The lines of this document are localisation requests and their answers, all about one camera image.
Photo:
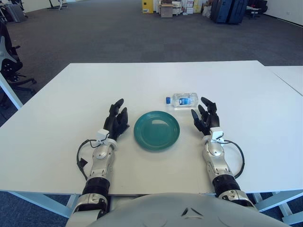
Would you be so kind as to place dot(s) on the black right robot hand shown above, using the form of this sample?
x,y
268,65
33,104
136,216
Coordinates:
x,y
208,120

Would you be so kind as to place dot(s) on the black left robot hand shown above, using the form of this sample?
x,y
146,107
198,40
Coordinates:
x,y
116,125

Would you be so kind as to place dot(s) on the clear water bottle blue cap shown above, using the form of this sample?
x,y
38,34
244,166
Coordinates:
x,y
182,101

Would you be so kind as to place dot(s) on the green round plate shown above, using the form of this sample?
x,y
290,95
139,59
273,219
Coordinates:
x,y
156,132

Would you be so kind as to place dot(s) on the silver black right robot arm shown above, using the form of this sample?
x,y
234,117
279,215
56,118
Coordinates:
x,y
214,160

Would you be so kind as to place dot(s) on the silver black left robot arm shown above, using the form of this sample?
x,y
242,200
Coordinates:
x,y
99,160

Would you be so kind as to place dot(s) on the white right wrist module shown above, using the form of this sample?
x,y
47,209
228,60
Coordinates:
x,y
216,134

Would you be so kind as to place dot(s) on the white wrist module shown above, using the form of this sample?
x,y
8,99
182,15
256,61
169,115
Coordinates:
x,y
102,135
216,134

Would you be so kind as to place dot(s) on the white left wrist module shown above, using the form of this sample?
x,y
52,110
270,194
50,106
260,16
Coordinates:
x,y
102,135

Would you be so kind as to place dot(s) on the grey robot torso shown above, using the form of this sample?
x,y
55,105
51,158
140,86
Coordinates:
x,y
165,210

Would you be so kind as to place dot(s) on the white plastic bag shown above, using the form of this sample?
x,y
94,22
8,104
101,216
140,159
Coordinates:
x,y
206,11

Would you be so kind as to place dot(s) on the white slanted table leg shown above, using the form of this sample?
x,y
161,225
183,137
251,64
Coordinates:
x,y
10,91

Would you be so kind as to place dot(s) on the stack of white cartons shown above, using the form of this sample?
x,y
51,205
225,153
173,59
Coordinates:
x,y
191,6

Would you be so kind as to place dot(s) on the white low shelf unit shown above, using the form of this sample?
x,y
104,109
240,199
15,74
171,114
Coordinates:
x,y
178,7

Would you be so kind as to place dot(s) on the small white side desk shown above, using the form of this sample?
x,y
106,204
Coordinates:
x,y
256,10

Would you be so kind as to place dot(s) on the black office chair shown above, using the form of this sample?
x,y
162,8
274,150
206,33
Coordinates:
x,y
9,68

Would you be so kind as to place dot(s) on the black and white stand base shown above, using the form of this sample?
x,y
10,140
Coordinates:
x,y
55,6

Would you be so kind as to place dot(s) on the grey hard suitcase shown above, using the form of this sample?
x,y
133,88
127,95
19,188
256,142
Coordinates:
x,y
15,13

